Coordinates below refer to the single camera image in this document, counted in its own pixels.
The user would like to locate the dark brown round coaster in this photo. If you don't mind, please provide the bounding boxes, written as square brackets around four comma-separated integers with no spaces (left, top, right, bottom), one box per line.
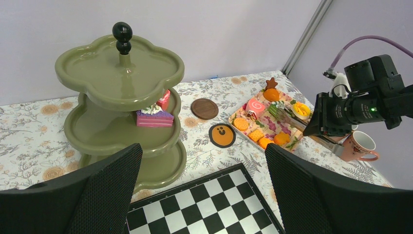
[191,98,219,120]

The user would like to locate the orange smiley face coaster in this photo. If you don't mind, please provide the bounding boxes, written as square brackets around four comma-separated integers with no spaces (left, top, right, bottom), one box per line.
[208,123,236,148]

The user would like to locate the floral serving tray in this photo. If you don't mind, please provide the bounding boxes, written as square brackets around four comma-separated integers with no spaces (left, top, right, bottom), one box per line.
[228,89,304,152]

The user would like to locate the small pink mug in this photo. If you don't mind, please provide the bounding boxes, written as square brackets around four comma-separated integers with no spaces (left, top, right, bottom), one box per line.
[339,131,379,162]

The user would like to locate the square orange cracker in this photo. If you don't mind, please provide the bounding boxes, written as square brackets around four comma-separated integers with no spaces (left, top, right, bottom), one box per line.
[248,129,264,142]

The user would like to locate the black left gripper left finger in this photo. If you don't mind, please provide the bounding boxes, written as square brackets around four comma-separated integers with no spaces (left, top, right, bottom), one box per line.
[0,143,143,234]

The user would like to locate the orange fish cookie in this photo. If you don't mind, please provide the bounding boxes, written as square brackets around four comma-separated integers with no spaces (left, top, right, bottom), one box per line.
[258,137,274,150]
[273,132,290,146]

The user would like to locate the purple cake slice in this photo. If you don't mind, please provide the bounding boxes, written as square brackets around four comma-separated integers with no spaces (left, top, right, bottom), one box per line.
[136,104,174,127]

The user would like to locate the pink swirl roll cake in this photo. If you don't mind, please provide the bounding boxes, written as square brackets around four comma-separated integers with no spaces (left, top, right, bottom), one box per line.
[245,98,265,120]

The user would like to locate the black white chessboard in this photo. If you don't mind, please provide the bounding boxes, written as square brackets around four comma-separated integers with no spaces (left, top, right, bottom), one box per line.
[124,163,284,234]

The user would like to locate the green cake slice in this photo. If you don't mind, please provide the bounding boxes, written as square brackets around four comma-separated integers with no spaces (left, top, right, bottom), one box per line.
[268,100,285,117]

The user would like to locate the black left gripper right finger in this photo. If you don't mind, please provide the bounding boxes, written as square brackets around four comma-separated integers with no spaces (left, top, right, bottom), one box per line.
[265,143,413,234]

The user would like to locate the green three-tier dessert stand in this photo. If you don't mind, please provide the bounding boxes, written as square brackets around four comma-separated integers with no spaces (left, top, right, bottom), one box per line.
[55,22,187,191]

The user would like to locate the yellow frosted donut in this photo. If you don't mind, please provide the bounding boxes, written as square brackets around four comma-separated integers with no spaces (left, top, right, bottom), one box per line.
[291,102,311,120]

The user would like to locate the orange fish cookie left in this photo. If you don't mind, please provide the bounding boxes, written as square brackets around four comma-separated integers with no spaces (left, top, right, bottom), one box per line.
[258,137,274,150]

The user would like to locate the pink cake slice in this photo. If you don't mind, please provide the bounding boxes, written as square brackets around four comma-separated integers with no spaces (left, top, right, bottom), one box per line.
[156,90,170,111]

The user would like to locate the large pink mug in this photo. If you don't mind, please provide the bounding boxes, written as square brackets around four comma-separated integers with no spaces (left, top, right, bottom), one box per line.
[330,125,358,142]

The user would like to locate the round orange biscuit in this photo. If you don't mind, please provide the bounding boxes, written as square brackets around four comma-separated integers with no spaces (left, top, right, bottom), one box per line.
[233,117,249,131]

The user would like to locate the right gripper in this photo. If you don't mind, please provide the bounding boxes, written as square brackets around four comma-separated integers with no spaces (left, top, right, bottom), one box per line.
[303,55,413,137]

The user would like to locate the orange fish cookie right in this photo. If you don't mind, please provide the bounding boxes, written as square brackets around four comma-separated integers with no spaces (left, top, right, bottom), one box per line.
[273,132,290,146]

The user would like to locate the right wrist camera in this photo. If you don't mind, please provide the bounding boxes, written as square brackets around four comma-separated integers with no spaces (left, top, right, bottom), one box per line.
[323,71,352,99]

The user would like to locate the orange round pastry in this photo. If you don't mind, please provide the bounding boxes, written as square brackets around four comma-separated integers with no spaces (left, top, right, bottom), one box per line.
[263,88,280,102]

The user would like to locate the brown star cookie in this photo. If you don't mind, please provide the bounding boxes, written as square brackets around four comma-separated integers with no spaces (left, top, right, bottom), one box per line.
[265,77,278,90]

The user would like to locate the metal serving tongs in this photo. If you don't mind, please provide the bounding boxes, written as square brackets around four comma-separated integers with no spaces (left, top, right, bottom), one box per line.
[268,104,344,156]

